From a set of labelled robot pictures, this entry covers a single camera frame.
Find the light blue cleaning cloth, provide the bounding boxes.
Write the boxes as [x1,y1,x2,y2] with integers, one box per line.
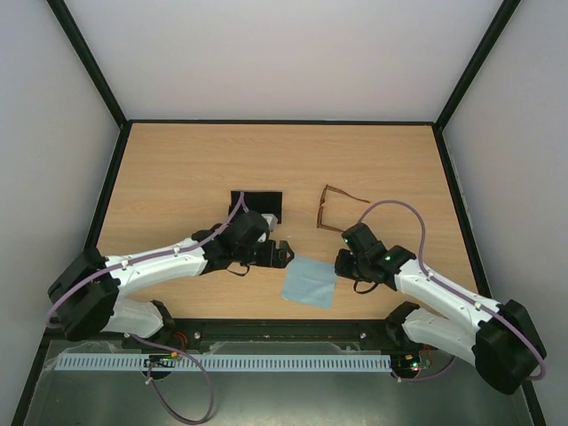
[280,256,337,309]

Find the black sunglasses case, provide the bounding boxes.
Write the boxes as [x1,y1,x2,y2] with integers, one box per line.
[229,191,283,225]

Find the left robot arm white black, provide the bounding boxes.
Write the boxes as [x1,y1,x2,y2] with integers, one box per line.
[47,210,295,342]

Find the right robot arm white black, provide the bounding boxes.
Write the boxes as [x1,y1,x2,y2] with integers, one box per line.
[335,223,547,395]

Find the brown sunglasses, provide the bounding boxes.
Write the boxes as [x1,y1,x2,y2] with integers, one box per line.
[315,184,371,233]

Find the right controller board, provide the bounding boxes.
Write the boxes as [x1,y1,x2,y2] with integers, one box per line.
[390,351,431,375]

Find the controller board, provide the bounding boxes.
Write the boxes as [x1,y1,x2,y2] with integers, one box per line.
[390,351,431,375]
[142,351,185,368]

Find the left controller board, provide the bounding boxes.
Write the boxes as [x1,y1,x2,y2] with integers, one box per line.
[142,351,185,368]

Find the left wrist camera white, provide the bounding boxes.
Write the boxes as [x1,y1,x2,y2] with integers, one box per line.
[262,214,279,232]

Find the black aluminium frame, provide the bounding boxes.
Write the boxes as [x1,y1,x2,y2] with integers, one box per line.
[12,1,520,425]

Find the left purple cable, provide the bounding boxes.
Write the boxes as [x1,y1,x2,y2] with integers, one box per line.
[45,191,249,422]

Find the white slotted cable duct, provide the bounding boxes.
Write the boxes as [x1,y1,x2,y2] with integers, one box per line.
[54,353,391,373]

